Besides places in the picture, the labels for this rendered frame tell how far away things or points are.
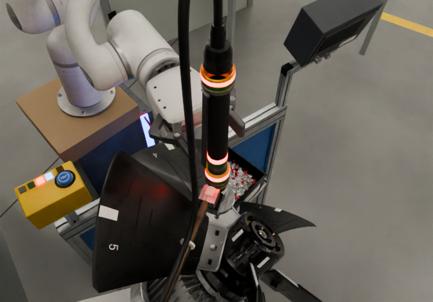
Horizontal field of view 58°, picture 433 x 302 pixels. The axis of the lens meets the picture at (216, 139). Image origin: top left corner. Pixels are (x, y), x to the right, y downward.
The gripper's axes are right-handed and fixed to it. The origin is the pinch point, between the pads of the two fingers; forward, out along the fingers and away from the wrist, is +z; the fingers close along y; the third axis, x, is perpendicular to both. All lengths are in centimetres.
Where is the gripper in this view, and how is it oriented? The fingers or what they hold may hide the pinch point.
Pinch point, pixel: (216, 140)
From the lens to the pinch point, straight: 60.1
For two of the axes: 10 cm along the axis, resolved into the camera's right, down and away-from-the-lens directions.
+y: -8.3, 4.6, -3.1
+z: 5.6, 6.9, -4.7
